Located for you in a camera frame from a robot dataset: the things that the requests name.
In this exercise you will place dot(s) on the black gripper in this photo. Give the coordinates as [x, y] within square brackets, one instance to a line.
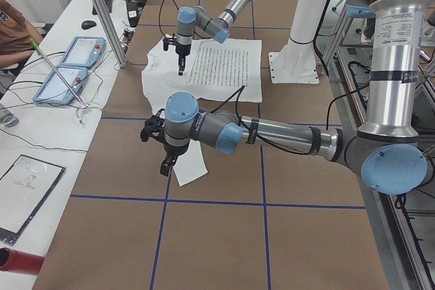
[174, 150]
[183, 51]

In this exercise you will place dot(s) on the white long-sleeve printed shirt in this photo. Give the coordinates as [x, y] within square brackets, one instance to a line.
[218, 72]

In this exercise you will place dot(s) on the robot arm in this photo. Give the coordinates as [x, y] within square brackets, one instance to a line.
[192, 18]
[383, 152]

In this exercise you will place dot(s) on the upper blue teach pendant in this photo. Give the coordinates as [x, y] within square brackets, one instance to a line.
[83, 51]

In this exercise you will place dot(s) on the blue teach pendant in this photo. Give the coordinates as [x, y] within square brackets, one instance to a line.
[54, 91]
[83, 51]

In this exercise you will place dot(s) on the black computer mouse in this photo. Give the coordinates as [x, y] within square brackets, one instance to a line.
[88, 24]

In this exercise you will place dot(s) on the lower blue teach pendant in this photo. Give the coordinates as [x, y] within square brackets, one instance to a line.
[54, 91]

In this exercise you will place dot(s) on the black framed sheet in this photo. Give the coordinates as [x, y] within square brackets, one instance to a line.
[25, 186]

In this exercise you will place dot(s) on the green tipped metal rod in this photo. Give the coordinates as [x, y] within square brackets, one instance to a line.
[66, 83]

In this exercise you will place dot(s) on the seated person brown shirt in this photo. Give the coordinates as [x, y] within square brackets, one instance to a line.
[16, 31]

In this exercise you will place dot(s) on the red cylinder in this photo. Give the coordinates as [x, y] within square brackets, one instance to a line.
[20, 262]

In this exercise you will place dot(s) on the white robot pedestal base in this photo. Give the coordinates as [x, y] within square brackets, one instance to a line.
[296, 62]

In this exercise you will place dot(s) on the aluminium frame post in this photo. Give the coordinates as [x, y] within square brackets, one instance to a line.
[110, 31]

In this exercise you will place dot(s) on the aluminium frame rail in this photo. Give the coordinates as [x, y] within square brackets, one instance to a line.
[403, 227]

